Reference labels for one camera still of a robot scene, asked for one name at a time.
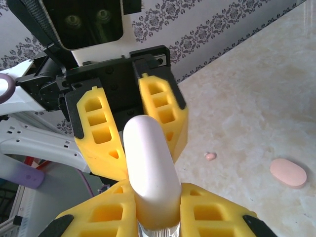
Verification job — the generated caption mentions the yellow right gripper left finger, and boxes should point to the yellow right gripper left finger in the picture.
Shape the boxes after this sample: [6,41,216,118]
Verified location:
[48,178,138,237]

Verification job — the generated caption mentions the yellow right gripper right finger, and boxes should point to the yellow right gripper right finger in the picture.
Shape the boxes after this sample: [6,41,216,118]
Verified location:
[178,182,277,237]

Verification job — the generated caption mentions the white earbud charging case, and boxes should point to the white earbud charging case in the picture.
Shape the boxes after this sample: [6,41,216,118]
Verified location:
[122,115,182,229]

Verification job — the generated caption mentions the pink earbud charging case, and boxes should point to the pink earbud charging case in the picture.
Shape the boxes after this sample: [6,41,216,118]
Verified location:
[269,158,308,190]

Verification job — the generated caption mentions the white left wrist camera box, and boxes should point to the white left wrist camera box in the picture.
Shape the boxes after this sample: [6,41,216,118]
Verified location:
[41,0,143,68]

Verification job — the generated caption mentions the black woven strap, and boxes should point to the black woven strap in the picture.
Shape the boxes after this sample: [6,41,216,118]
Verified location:
[6,0,61,47]

